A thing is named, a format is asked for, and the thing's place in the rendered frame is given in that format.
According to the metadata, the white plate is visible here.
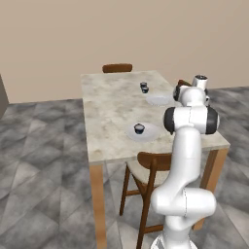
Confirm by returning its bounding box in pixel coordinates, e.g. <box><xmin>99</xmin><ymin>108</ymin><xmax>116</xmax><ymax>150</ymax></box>
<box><xmin>145</xmin><ymin>94</ymin><xmax>171</xmax><ymax>108</ymax></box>
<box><xmin>125</xmin><ymin>122</ymin><xmax>160</xmax><ymax>143</ymax></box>

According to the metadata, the marble top wooden table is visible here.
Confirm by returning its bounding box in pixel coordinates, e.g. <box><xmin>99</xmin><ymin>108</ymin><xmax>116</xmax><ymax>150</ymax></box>
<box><xmin>80</xmin><ymin>69</ymin><xmax>231</xmax><ymax>249</ymax></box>

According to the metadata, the brown wooden chair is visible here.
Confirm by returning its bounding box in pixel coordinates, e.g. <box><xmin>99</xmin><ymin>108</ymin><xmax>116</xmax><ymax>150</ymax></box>
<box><xmin>101</xmin><ymin>62</ymin><xmax>133</xmax><ymax>74</ymax></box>
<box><xmin>177</xmin><ymin>79</ymin><xmax>193</xmax><ymax>89</ymax></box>
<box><xmin>119</xmin><ymin>151</ymin><xmax>173</xmax><ymax>249</ymax></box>

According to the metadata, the grey cabinet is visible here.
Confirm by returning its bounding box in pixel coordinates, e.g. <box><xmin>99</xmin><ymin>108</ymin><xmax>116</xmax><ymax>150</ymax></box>
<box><xmin>0</xmin><ymin>74</ymin><xmax>11</xmax><ymax>120</ymax></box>

